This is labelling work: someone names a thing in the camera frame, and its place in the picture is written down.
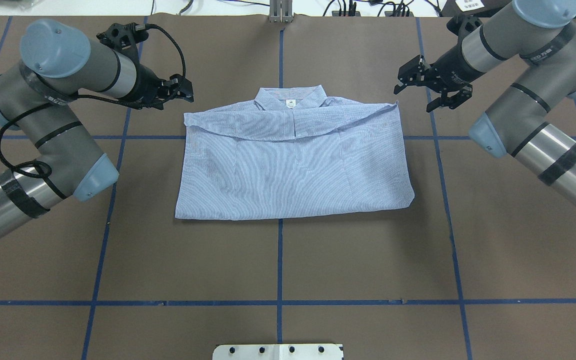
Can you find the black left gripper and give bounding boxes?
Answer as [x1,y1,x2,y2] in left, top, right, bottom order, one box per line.
[135,64,195,110]

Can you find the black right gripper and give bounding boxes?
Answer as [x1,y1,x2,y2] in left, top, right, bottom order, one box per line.
[394,46,485,113]

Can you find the light blue striped shirt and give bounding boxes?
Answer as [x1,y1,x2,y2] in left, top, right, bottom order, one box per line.
[174,85,415,221]

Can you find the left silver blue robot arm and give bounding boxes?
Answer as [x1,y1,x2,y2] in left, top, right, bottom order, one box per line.
[0,18,194,239]

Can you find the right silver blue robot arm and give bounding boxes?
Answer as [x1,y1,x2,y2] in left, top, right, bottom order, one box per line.
[393,0,576,206]

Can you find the brown paper table cover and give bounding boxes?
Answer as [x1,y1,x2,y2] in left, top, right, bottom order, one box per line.
[0,14,576,360]

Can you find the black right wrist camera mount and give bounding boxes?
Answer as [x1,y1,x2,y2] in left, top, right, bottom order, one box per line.
[446,14,483,39]

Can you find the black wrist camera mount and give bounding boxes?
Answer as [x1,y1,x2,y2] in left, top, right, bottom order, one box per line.
[446,14,483,39]
[96,22,149,52]

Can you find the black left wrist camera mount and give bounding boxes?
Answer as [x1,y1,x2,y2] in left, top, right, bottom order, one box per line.
[96,22,149,52]

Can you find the grey aluminium post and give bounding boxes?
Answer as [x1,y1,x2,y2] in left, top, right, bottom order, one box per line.
[269,0,294,24]

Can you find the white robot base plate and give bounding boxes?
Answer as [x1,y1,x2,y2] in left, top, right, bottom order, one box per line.
[212,343,345,360]

